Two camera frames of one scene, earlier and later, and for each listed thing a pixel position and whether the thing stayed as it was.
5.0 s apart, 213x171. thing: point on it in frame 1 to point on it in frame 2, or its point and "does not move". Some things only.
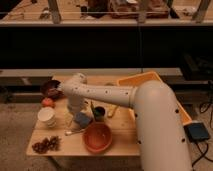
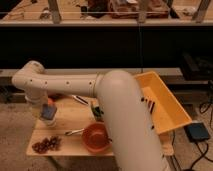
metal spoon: [69, 132] does not move
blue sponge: [83, 119] to [48, 111]
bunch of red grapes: [46, 145] does not move
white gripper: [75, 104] to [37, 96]
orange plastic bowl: [97, 136] does not move
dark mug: [99, 113] does not move
